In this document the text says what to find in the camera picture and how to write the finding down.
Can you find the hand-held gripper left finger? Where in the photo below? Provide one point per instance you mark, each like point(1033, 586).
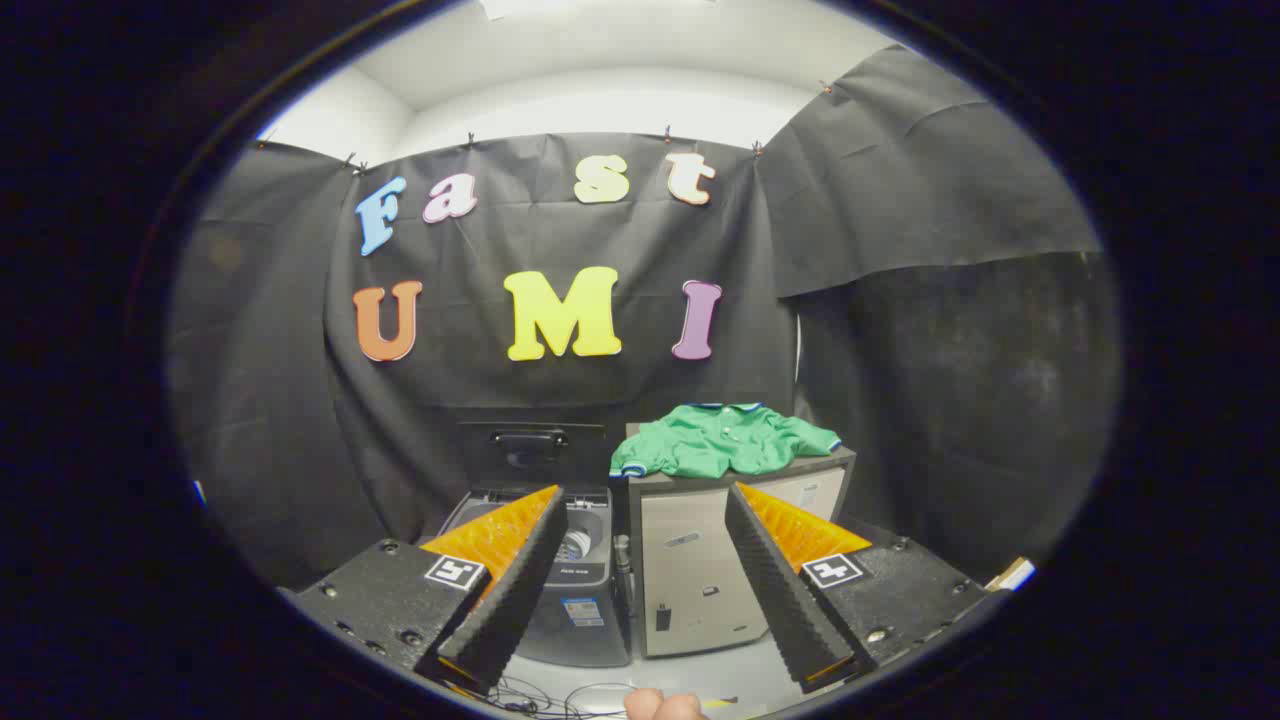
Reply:
point(520, 590)

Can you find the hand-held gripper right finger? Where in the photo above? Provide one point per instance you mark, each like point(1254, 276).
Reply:
point(775, 590)

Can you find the grey washing machine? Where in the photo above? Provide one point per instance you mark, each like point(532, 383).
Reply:
point(600, 645)

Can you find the green polo shirt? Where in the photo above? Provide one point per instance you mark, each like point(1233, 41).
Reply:
point(720, 445)

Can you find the grey small cabinet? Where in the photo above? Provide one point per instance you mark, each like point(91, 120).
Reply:
point(690, 590)

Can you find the cardboard piece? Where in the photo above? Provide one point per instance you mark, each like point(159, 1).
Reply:
point(1012, 575)

